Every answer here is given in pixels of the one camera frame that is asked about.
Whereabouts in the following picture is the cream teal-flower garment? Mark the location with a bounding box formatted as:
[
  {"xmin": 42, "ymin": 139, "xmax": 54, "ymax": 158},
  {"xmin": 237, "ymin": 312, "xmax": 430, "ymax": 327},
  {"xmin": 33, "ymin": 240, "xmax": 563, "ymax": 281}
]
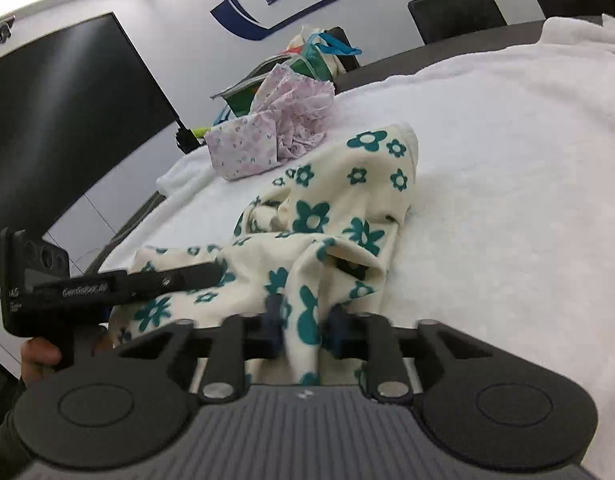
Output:
[{"xmin": 110, "ymin": 121, "xmax": 422, "ymax": 386}]

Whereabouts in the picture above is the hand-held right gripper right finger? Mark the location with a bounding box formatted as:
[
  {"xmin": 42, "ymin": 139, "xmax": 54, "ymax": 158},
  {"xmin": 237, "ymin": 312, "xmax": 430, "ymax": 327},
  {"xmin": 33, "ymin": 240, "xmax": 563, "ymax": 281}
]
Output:
[{"xmin": 326, "ymin": 307, "xmax": 481, "ymax": 405}]

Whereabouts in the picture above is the person's left forearm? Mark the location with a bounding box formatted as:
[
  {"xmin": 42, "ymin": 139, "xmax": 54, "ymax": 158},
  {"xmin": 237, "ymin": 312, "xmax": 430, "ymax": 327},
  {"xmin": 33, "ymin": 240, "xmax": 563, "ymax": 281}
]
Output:
[{"xmin": 0, "ymin": 355, "xmax": 38, "ymax": 476}]

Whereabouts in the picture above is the pink floral ruffled garment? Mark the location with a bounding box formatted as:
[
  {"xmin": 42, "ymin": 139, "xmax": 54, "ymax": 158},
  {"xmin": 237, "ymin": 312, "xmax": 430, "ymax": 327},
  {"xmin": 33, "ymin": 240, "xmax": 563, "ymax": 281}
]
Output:
[{"xmin": 250, "ymin": 64, "xmax": 337, "ymax": 162}]

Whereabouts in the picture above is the black two-way radio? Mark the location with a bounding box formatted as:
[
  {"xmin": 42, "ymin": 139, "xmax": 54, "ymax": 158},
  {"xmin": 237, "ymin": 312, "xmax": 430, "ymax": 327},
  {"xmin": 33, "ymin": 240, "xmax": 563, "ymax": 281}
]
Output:
[{"xmin": 173, "ymin": 119, "xmax": 198, "ymax": 155}]

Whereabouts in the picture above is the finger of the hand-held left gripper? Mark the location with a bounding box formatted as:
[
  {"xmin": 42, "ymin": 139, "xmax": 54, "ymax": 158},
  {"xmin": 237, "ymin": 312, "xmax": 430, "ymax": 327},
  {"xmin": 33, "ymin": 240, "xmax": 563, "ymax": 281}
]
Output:
[
  {"xmin": 331, "ymin": 257, "xmax": 369, "ymax": 282},
  {"xmin": 127, "ymin": 260, "xmax": 224, "ymax": 297}
]

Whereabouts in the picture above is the blue wall lettering sign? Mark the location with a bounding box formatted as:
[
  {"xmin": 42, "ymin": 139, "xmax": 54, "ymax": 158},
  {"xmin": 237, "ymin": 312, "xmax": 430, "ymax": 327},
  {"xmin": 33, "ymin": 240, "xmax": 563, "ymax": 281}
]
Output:
[{"xmin": 208, "ymin": 0, "xmax": 403, "ymax": 42}]

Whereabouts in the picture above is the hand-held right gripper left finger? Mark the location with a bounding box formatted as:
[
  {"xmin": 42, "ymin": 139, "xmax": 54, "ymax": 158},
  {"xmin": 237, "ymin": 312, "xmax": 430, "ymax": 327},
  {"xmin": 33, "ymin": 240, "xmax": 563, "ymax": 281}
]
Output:
[{"xmin": 114, "ymin": 294, "xmax": 288, "ymax": 403}]

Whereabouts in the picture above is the black wall screen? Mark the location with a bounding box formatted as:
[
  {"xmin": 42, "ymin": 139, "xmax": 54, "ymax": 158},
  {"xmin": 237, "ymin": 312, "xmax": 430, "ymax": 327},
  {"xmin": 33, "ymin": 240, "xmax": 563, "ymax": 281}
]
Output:
[{"xmin": 0, "ymin": 11, "xmax": 189, "ymax": 271}]

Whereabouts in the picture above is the person's left hand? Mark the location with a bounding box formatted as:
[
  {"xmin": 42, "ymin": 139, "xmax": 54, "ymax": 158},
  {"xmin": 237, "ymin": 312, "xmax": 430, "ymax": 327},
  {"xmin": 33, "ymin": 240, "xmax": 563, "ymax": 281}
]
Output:
[{"xmin": 20, "ymin": 337, "xmax": 64, "ymax": 379}]

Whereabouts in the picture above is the cream cloth in bag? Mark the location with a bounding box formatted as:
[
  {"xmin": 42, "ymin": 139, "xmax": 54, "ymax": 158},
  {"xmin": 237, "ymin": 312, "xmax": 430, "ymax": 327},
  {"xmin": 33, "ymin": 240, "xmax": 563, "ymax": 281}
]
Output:
[{"xmin": 286, "ymin": 25, "xmax": 318, "ymax": 56}]

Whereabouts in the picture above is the green bag with blue straps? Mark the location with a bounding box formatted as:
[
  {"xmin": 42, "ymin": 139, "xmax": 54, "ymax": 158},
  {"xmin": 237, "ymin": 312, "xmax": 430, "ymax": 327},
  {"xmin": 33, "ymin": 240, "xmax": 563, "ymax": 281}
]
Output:
[{"xmin": 210, "ymin": 26, "xmax": 363, "ymax": 126}]

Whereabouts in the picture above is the white towel blanket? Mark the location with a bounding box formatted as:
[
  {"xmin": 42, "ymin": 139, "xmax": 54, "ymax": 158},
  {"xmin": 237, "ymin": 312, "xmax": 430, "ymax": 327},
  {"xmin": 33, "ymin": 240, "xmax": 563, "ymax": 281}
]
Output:
[{"xmin": 100, "ymin": 12, "xmax": 615, "ymax": 480}]

